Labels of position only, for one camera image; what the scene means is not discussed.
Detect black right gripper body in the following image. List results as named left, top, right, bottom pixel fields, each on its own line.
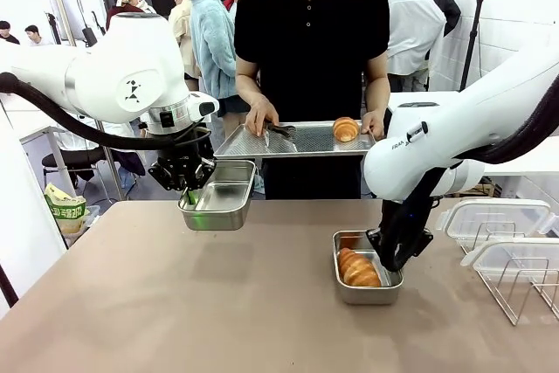
left=379, top=199, right=438, bottom=261

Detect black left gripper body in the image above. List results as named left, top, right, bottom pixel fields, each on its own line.
left=155, top=127, right=212, bottom=191

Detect golden croissant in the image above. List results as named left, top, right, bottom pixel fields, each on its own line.
left=332, top=116, right=361, bottom=143
left=336, top=247, right=383, bottom=288

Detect rectangular steel container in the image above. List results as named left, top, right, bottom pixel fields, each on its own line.
left=332, top=230, right=404, bottom=306
left=177, top=159, right=258, bottom=231

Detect clear plastic latch lid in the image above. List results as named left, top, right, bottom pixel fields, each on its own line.
left=438, top=197, right=559, bottom=245
left=459, top=237, right=559, bottom=289

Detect steel tongs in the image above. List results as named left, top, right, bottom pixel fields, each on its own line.
left=264, top=122, right=299, bottom=152

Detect perforated steel tray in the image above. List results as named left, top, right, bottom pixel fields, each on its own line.
left=213, top=120, right=377, bottom=160

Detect person's left forearm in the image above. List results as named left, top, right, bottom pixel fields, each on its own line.
left=364, top=75, right=391, bottom=115

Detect person's right forearm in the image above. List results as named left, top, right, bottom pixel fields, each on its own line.
left=235, top=71, right=268, bottom=106

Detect person's right hand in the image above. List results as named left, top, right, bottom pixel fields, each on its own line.
left=244, top=96, right=280, bottom=138

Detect person's left hand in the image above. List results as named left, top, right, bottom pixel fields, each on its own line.
left=361, top=109, right=387, bottom=141

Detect black office chair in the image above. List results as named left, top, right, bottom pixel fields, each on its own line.
left=42, top=148, right=108, bottom=199

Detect green snack bag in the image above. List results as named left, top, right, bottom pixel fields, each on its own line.
left=43, top=183, right=91, bottom=237

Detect blue fleece mannequin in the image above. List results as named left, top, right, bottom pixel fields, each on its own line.
left=190, top=0, right=239, bottom=101

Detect white side table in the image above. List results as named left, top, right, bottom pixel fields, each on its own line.
left=386, top=91, right=559, bottom=178

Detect beige shirt mannequin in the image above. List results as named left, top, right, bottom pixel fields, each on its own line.
left=169, top=0, right=200, bottom=79

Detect white desk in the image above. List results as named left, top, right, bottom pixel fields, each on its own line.
left=19, top=125, right=73, bottom=199

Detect person in black shirt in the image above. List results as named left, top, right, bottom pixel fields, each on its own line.
left=233, top=0, right=391, bottom=201

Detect background person white shirt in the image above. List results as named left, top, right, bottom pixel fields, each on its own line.
left=24, top=24, right=54, bottom=46

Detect white shirt mannequin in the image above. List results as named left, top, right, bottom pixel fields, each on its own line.
left=386, top=0, right=447, bottom=79

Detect black tripod stand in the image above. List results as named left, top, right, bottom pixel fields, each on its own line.
left=459, top=0, right=487, bottom=93

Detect background person black shirt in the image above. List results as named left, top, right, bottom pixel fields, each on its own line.
left=0, top=20, right=21, bottom=45

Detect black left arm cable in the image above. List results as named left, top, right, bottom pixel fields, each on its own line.
left=0, top=71, right=211, bottom=151

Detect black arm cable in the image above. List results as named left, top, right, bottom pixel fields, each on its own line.
left=378, top=79, right=559, bottom=273
left=0, top=71, right=211, bottom=151

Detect steel wire rack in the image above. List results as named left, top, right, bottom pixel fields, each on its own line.
left=453, top=222, right=559, bottom=327

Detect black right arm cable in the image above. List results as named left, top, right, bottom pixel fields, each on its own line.
left=378, top=79, right=559, bottom=273

